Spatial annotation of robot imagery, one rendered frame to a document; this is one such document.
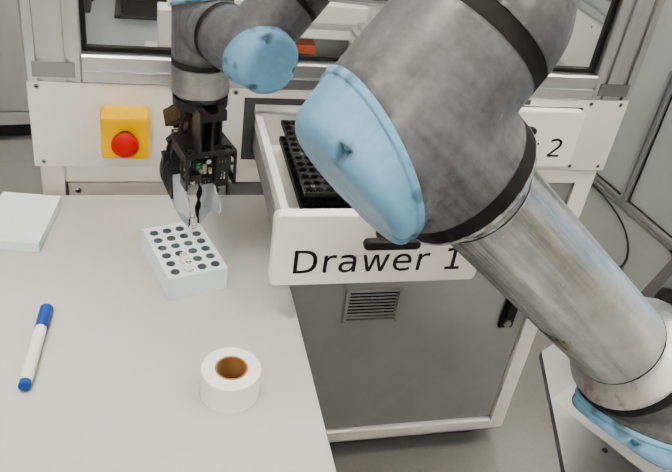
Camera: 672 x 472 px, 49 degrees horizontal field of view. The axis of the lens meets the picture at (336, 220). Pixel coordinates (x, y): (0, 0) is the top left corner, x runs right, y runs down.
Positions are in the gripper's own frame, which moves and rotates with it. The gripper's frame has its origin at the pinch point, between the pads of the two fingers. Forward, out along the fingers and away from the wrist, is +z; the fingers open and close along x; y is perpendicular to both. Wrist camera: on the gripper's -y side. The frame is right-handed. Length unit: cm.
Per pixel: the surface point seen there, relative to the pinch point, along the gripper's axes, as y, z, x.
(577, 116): 5, -10, 69
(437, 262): 25.6, -3.2, 25.8
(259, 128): -9.0, -7.7, 14.0
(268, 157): 0.0, -7.7, 11.6
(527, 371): -12, 82, 105
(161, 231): 0.5, 1.9, -4.7
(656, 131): -69, 47, 206
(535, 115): 3, -10, 61
